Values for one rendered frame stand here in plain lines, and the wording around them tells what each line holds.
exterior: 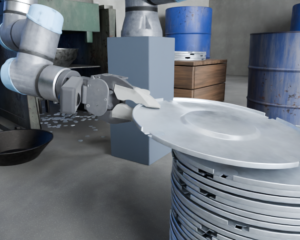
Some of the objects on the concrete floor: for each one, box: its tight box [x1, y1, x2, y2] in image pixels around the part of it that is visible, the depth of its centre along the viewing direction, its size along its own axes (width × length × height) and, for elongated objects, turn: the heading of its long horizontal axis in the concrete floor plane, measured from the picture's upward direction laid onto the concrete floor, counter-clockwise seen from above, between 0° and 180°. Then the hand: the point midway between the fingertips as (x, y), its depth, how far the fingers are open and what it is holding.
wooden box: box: [174, 59, 227, 102], centre depth 160 cm, size 40×38×35 cm
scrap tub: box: [246, 31, 300, 128], centre depth 138 cm, size 42×42×48 cm
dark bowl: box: [0, 129, 54, 166], centre depth 108 cm, size 30×30×7 cm
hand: (151, 108), depth 50 cm, fingers closed, pressing on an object
